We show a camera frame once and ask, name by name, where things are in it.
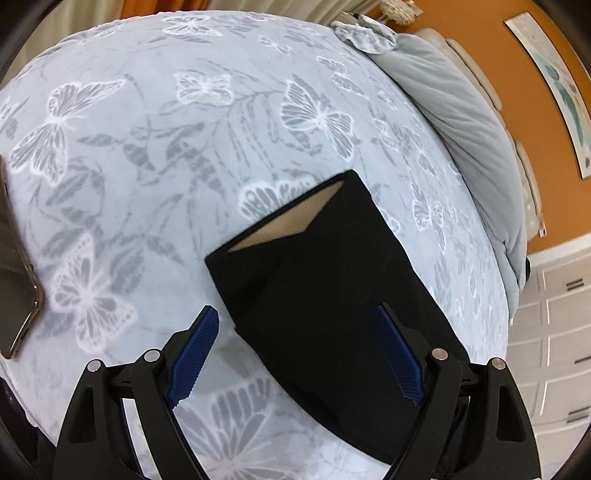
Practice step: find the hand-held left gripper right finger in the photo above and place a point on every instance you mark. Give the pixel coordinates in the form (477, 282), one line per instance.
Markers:
(399, 360)

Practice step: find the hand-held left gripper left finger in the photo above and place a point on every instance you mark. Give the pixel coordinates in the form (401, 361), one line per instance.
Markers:
(196, 355)

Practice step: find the black pants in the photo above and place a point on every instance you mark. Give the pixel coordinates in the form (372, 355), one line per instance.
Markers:
(332, 286)

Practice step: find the dark bag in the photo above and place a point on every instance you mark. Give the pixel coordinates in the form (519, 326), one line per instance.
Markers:
(527, 272)

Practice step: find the white wardrobe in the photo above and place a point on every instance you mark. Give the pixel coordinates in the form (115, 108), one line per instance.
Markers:
(554, 323)

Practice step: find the butterfly print bed blanket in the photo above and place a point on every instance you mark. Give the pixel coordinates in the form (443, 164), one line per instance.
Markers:
(161, 161)

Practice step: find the smartphone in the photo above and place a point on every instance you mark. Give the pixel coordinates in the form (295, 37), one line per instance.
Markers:
(14, 277)

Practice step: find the grey duvet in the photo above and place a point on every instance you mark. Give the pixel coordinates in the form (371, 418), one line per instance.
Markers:
(452, 101)

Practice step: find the beige padded headboard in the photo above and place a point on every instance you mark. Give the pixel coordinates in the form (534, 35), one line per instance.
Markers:
(466, 55)

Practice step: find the white feather lamp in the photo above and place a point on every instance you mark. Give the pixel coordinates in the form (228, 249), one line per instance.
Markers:
(401, 10)

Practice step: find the orange curtain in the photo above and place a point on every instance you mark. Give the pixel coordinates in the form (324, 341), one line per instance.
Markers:
(161, 7)

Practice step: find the white curtain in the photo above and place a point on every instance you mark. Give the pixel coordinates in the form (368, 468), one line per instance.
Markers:
(295, 7)

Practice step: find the framed wall picture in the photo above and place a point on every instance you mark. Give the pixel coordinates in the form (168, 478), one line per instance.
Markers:
(563, 92)

